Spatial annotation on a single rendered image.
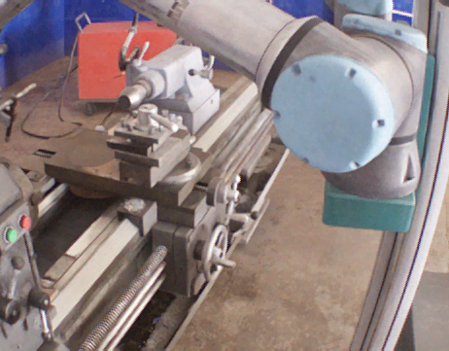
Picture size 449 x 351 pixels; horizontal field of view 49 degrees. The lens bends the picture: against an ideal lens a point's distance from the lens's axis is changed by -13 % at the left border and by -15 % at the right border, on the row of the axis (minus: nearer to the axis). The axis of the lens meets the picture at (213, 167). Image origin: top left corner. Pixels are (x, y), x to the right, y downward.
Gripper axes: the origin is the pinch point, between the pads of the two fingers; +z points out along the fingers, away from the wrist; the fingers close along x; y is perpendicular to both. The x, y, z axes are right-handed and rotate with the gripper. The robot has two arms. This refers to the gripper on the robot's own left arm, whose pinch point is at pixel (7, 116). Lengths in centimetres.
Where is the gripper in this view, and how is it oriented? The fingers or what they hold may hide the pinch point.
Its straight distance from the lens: 139.3
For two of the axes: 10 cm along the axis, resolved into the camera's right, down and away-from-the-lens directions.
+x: -3.2, 4.4, -8.4
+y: -3.7, 7.6, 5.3
